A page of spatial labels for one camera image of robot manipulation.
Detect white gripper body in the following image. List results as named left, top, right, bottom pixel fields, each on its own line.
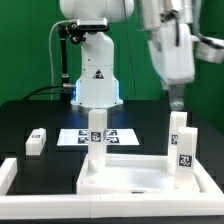
left=148, top=22, right=195, bottom=85

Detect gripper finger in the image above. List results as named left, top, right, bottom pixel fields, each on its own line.
left=168, top=85, right=185, bottom=111

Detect white desk tabletop tray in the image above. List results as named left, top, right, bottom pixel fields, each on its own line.
left=76, top=153, right=200, bottom=195

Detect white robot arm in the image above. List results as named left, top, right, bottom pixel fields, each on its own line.
left=59, top=0, right=224, bottom=111

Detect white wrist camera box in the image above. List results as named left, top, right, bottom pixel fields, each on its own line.
left=196, top=37, right=224, bottom=64

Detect grey depth camera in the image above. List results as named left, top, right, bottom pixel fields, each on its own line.
left=77, top=18, right=108, bottom=31

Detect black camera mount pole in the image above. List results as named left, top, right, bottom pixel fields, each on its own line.
left=58, top=22, right=86, bottom=103

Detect fiducial marker base plate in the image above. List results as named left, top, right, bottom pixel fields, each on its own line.
left=57, top=129, right=139, bottom=146

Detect white U-shaped obstacle frame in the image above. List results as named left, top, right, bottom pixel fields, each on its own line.
left=0, top=158, right=224, bottom=220

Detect white camera cable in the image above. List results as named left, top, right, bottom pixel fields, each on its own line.
left=48, top=19, right=78, bottom=100

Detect black cables on table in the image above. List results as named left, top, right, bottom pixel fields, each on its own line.
left=21, top=83, right=76, bottom=102

